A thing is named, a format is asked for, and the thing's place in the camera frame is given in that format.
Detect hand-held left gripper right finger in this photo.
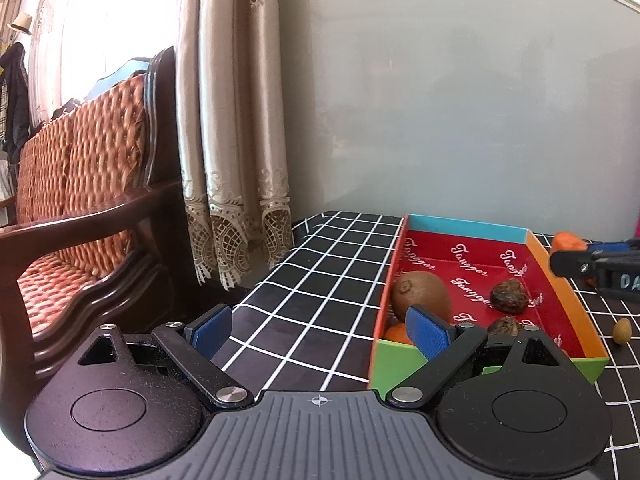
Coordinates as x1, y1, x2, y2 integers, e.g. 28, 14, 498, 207
385, 305, 576, 408

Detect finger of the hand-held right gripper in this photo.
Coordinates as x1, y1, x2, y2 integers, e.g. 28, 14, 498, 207
585, 240, 640, 257
549, 249, 603, 279

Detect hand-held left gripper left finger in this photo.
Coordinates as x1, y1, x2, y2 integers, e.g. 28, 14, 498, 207
70, 304, 253, 408

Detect tangerine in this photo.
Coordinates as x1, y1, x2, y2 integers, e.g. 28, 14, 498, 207
384, 322, 417, 346
551, 231, 598, 287

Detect brown kiwi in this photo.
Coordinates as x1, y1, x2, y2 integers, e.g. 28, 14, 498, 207
391, 271, 452, 323

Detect dark brown wrinkled fruit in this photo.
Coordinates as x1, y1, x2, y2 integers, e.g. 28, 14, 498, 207
489, 280, 529, 315
487, 316, 524, 342

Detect colourful cardboard box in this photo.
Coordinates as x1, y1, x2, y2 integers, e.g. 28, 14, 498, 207
367, 213, 610, 391

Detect black white checked tablecloth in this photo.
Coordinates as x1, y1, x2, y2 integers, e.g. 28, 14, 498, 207
212, 210, 640, 480

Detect beige lace-trimmed curtain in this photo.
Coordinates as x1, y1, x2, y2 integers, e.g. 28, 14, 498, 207
174, 0, 297, 292

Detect orange woven sofa cushion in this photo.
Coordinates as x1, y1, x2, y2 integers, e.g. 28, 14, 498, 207
14, 74, 151, 311

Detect dark wooden sofa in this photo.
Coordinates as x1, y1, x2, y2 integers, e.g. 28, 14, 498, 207
0, 46, 201, 461

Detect dark hanging jacket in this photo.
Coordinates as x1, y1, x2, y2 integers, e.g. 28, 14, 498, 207
0, 42, 32, 163

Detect white sheer curtain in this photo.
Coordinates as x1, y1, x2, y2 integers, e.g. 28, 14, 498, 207
27, 0, 182, 126

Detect straw hat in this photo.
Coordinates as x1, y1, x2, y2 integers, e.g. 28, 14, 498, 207
7, 12, 34, 36

